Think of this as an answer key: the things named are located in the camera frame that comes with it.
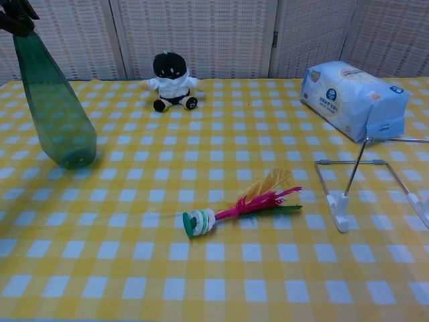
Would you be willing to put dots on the feather shuttlecock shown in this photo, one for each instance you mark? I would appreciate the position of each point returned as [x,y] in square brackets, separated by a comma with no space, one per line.
[234,209]

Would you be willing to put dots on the folding screen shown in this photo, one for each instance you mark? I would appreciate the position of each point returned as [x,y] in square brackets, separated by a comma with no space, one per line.
[214,37]

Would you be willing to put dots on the black-headed plush doll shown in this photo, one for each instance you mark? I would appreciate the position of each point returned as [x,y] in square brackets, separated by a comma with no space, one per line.
[172,88]

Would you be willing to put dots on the blue tissue pack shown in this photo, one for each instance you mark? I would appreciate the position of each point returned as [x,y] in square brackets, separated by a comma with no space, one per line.
[355,100]

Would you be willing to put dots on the yellow checkered tablecloth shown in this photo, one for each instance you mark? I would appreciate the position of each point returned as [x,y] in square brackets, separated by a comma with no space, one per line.
[214,208]

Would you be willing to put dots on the green glass bottle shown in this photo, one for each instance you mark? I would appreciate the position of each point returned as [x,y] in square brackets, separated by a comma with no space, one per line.
[50,100]

